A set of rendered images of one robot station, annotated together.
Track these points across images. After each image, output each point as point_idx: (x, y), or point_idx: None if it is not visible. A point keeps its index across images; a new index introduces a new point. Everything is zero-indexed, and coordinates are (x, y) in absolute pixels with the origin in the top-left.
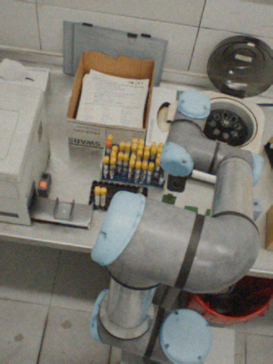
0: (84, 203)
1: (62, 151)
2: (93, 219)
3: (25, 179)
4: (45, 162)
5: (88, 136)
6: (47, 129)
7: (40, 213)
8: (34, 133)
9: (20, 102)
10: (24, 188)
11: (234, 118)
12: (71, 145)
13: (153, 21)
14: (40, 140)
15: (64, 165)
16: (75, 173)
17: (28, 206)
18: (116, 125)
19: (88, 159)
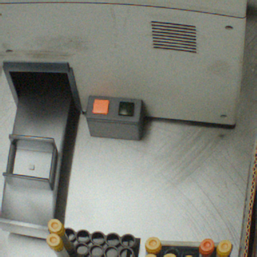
0: (77, 224)
1: (231, 157)
2: (35, 244)
3: (15, 22)
4: (185, 112)
5: (247, 199)
6: (233, 81)
7: (28, 113)
8: (124, 5)
9: None
10: (3, 29)
11: None
12: (247, 175)
13: None
14: (162, 49)
15: (191, 166)
16: (168, 197)
17: (3, 65)
18: (246, 251)
19: (211, 221)
